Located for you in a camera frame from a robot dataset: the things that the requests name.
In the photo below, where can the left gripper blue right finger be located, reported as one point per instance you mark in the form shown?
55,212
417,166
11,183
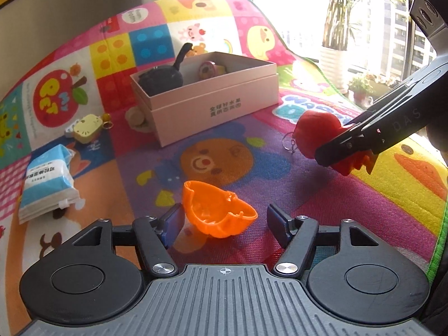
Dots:
297,237

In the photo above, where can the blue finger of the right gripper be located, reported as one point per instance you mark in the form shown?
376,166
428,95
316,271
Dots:
346,148
418,99

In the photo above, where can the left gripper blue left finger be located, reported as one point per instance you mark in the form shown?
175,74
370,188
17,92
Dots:
154,236

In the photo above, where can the red round-head toy figure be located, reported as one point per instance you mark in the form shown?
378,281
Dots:
315,128

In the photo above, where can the orange plastic half shell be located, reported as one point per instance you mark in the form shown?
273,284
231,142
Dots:
216,212

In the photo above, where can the cream yellow toy keychain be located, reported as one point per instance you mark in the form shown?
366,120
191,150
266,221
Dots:
90,126

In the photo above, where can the white battery charger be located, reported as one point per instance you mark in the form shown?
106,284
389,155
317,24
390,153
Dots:
69,130

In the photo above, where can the black plush cat toy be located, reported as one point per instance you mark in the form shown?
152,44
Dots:
163,78

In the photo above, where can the pink cardboard box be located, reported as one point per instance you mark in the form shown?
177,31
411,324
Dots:
248,86

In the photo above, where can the yellow pudding toy pink base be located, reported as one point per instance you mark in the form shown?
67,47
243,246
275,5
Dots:
210,69

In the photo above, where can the small potted plant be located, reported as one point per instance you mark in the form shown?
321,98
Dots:
361,89

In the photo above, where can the potted palm plant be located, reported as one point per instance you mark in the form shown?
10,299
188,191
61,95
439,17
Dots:
338,30

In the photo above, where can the blue white tissue pack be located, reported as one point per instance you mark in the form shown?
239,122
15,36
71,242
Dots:
48,184

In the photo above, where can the colourful cartoon play mat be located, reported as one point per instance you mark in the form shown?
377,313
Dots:
124,174

